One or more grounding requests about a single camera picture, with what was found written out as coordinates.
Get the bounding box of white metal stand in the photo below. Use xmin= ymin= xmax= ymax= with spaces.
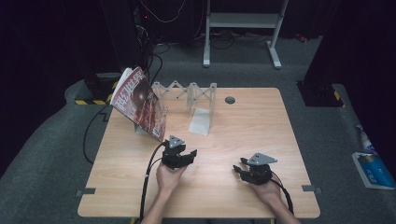
xmin=202 ymin=0 xmax=290 ymax=70

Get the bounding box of person's left hand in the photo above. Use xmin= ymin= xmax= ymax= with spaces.
xmin=155 ymin=161 xmax=189 ymax=196

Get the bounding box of black yellow striped base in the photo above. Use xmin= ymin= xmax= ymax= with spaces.
xmin=74 ymin=72 xmax=122 ymax=106

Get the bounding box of white hanging cable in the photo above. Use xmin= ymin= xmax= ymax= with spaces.
xmin=138 ymin=0 xmax=187 ymax=24

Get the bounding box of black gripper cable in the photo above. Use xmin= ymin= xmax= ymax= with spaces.
xmin=138 ymin=140 xmax=170 ymax=224
xmin=270 ymin=170 xmax=295 ymax=217

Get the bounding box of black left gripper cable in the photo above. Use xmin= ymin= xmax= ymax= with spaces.
xmin=138 ymin=140 xmax=170 ymax=224

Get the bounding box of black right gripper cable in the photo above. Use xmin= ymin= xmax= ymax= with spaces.
xmin=270 ymin=170 xmax=295 ymax=217

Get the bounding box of grey tape piece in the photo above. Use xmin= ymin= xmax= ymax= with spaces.
xmin=75 ymin=187 xmax=97 ymax=198
xmin=301 ymin=184 xmax=323 ymax=195

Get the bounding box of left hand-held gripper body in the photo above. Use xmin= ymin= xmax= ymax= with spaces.
xmin=161 ymin=134 xmax=189 ymax=171

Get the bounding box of red glossy magazine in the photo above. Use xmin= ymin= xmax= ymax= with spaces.
xmin=109 ymin=65 xmax=169 ymax=143

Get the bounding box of white expandable bookend rack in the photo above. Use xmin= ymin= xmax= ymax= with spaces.
xmin=134 ymin=80 xmax=219 ymax=136

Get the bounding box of black perforated base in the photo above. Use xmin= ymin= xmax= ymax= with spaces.
xmin=296 ymin=80 xmax=346 ymax=108

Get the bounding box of blue white package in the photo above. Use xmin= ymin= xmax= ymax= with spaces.
xmin=351 ymin=151 xmax=396 ymax=191

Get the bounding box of person's right hand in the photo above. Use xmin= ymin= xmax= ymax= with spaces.
xmin=248 ymin=178 xmax=283 ymax=207

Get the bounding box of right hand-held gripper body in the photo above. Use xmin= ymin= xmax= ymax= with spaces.
xmin=244 ymin=151 xmax=278 ymax=187

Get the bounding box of black looped cable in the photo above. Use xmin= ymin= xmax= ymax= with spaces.
xmin=145 ymin=42 xmax=172 ymax=89

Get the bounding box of black floor cable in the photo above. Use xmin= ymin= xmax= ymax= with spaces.
xmin=81 ymin=102 xmax=115 ymax=165

